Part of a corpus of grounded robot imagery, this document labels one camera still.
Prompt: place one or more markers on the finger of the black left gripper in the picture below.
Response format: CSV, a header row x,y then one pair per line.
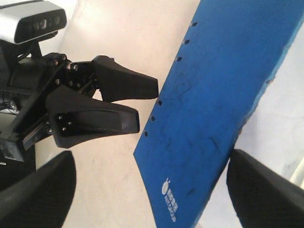
x,y
118,83

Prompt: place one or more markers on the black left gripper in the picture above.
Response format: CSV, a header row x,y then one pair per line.
x,y
55,101

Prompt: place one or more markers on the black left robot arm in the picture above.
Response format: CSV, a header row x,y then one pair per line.
x,y
11,55

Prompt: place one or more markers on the blue ring-binder notebook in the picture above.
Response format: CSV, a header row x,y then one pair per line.
x,y
231,50

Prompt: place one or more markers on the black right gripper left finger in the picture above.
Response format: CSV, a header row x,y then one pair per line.
x,y
43,198

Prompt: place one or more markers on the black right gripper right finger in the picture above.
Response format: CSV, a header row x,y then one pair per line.
x,y
260,197

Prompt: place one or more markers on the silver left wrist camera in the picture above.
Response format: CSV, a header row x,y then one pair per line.
x,y
25,21

